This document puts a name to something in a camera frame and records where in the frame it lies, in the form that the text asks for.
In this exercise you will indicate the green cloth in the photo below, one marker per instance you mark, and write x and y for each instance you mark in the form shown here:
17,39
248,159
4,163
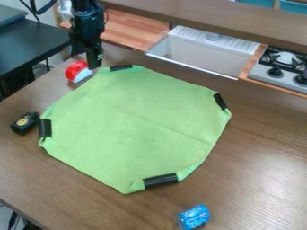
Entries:
134,125

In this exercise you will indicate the black table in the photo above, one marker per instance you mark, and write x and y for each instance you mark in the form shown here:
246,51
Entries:
24,45

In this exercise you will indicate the black toy with yellow mark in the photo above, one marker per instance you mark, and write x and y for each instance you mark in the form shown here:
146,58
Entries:
24,122

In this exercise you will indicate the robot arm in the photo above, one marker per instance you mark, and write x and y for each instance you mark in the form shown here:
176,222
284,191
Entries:
82,4

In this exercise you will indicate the toy stove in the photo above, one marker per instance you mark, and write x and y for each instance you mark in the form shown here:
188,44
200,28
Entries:
280,68

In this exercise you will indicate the toy sink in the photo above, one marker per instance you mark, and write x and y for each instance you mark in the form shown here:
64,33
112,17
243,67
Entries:
204,51

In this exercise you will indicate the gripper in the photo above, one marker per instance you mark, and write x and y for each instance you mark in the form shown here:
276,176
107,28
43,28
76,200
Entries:
86,30

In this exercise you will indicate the red and white toy nigiri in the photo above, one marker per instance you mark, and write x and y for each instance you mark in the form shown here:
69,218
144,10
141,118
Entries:
77,71

